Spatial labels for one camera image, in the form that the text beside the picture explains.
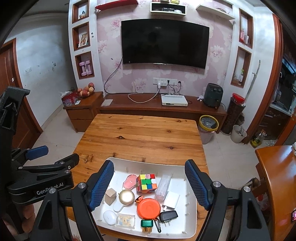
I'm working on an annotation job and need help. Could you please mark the beige cardboard box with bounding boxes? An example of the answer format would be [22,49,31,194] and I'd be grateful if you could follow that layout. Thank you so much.
[104,188,117,206]

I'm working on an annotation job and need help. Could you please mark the white oval earbuds case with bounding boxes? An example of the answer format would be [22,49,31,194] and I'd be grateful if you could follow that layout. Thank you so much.
[103,210,117,226]

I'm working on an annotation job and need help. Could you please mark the round gold compact case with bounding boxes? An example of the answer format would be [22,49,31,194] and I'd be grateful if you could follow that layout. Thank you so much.
[119,190,135,206]

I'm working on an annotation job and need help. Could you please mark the clear box with stickers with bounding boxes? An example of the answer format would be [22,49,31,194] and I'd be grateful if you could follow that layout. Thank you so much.
[115,213,135,229]

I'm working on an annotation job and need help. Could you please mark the clear cotton swab box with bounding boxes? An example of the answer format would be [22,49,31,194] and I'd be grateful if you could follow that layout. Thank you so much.
[155,174,172,203]

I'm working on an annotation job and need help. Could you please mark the multicolour Rubik's cube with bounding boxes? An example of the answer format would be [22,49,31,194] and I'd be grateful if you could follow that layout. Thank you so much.
[136,174,158,193]

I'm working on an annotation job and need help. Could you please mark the green and gold jar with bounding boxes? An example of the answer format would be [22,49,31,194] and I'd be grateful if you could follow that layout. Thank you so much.
[140,219,154,233]

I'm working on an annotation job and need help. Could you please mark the person's left hand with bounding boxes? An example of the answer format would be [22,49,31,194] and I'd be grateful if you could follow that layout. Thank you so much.
[22,204,36,233]

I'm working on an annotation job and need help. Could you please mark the brown wooden door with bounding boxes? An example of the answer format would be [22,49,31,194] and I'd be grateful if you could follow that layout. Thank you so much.
[1,39,42,149]

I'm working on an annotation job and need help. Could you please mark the white power adapter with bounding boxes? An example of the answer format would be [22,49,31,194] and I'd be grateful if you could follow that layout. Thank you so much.
[163,191,180,211]

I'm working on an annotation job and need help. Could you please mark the small wooden side cabinet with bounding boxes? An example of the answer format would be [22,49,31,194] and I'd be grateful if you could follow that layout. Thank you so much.
[63,91,104,132]

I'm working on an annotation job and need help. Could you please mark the black power adapter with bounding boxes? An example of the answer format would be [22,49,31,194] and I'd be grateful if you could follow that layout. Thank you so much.
[159,210,178,224]

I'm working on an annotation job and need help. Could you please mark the white plastic tray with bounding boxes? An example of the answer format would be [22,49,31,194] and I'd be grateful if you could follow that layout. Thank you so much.
[92,158,197,240]

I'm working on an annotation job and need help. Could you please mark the black carabiner clip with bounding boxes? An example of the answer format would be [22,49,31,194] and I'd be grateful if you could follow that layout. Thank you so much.
[154,218,162,233]

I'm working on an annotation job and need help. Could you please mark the orange round tape measure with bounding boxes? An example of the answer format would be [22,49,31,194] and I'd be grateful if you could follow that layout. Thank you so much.
[135,196,161,220]

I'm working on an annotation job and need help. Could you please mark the white bucket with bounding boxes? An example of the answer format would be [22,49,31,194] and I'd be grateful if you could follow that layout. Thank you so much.
[230,125,247,144]

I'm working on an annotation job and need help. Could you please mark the yellow rimmed trash bin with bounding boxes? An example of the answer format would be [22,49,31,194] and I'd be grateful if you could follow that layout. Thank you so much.
[198,115,219,145]

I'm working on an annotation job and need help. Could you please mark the white flat pad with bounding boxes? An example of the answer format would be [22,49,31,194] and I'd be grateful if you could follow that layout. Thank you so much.
[101,99,113,107]

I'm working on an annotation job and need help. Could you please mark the bowl of fake fruit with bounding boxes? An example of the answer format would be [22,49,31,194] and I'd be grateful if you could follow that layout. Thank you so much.
[77,82,95,97]

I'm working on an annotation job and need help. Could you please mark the brown wooden TV cabinet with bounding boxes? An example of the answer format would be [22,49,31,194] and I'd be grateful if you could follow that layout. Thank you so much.
[97,93,227,128]

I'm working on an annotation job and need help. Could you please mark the wooden dining table corner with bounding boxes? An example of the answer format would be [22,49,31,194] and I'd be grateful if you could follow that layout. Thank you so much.
[255,145,295,240]

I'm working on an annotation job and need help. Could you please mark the yellow oil bottle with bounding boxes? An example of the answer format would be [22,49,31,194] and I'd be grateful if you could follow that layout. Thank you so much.
[250,130,266,148]

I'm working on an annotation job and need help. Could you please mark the tall jar with red lid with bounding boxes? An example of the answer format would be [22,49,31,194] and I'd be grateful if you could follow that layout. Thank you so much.
[221,93,245,135]

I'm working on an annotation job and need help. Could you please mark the pink dumbbells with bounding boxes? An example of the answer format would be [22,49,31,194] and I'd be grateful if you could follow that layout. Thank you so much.
[79,60,93,77]

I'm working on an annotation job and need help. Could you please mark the dark green air fryer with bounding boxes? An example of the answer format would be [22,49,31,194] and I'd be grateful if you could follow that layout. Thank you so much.
[203,83,223,109]

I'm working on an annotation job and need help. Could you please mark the white set-top box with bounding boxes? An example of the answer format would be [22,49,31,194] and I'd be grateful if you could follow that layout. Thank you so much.
[161,94,188,106]

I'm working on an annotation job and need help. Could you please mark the framed picture in niche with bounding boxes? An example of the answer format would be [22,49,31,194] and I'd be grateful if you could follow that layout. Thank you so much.
[78,33,88,48]

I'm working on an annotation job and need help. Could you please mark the black cable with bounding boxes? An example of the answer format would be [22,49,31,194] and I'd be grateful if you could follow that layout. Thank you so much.
[103,56,123,95]

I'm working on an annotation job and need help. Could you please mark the white wall power strip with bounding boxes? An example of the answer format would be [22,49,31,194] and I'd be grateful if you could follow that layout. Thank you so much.
[152,78,179,87]

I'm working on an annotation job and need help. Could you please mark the white charging cable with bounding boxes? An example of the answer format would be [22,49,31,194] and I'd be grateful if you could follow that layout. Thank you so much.
[127,83,163,104]

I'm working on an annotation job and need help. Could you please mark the black wall television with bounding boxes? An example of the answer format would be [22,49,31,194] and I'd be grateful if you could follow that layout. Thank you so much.
[121,19,210,69]

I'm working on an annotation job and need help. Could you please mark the red wall shelf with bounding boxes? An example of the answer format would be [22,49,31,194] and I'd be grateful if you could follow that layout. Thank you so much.
[95,0,138,11]

